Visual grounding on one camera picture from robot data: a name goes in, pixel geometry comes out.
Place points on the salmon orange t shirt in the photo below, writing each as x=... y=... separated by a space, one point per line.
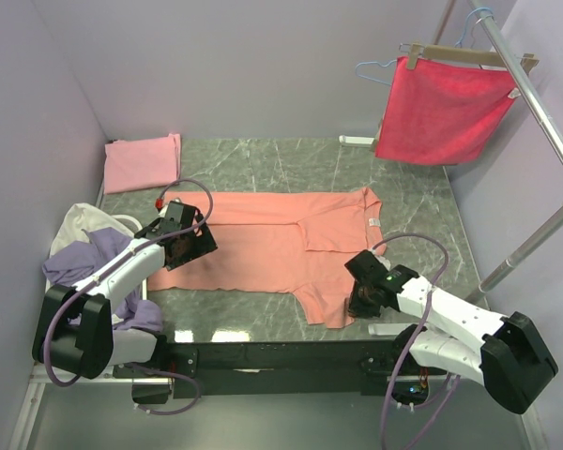
x=294 y=243

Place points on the metal clothes rack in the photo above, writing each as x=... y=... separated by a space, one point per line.
x=483 y=210

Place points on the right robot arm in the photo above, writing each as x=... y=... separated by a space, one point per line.
x=504 y=354

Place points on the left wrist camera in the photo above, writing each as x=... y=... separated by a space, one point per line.
x=162 y=205

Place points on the lavender purple t shirt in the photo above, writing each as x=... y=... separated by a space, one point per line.
x=79 y=260

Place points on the aluminium rail frame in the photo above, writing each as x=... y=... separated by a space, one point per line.
x=39 y=374

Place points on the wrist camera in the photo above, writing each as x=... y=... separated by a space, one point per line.
x=383 y=260
x=162 y=205

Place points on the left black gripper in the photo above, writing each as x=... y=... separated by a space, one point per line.
x=203 y=245

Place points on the red microfiber towel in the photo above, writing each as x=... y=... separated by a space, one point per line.
x=438 y=114

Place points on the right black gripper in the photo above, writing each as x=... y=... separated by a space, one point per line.
x=359 y=310

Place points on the folded pink t shirt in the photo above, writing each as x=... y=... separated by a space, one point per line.
x=136 y=165

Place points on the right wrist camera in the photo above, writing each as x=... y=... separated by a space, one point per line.
x=383 y=260

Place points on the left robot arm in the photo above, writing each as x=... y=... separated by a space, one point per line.
x=75 y=331

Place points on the blue wire hanger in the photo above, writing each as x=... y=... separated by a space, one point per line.
x=470 y=22

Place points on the white t shirt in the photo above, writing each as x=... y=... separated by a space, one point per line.
x=79 y=219

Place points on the wooden clip hanger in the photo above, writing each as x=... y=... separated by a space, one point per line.
x=415 y=51

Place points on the black base beam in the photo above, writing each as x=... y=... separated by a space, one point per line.
x=267 y=368

